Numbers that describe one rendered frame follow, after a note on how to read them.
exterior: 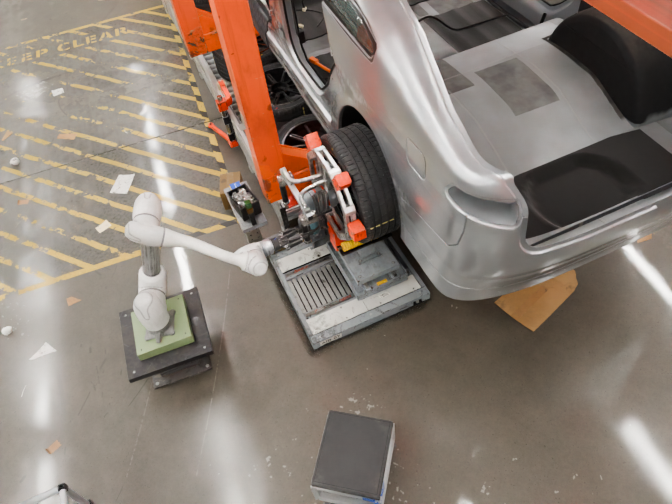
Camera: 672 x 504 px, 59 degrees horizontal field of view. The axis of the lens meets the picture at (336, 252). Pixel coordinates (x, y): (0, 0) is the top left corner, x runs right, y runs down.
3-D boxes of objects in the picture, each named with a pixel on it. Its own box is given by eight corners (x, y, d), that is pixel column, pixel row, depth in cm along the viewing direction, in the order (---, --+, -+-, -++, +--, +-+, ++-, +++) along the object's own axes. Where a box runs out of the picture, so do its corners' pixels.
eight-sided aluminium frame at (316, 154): (360, 254, 345) (353, 188, 303) (350, 258, 344) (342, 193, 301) (323, 195, 378) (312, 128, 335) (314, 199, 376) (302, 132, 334)
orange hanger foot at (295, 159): (363, 168, 398) (360, 127, 371) (291, 196, 388) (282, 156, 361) (352, 153, 408) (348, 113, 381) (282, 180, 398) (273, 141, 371)
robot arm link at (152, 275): (138, 305, 353) (141, 276, 367) (166, 305, 356) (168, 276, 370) (128, 214, 296) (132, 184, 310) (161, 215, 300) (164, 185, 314)
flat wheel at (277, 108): (227, 115, 489) (220, 91, 470) (284, 75, 516) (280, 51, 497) (282, 147, 457) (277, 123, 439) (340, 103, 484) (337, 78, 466)
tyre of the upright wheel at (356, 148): (345, 102, 346) (360, 191, 391) (308, 116, 341) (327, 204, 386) (398, 157, 299) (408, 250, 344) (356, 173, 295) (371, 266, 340)
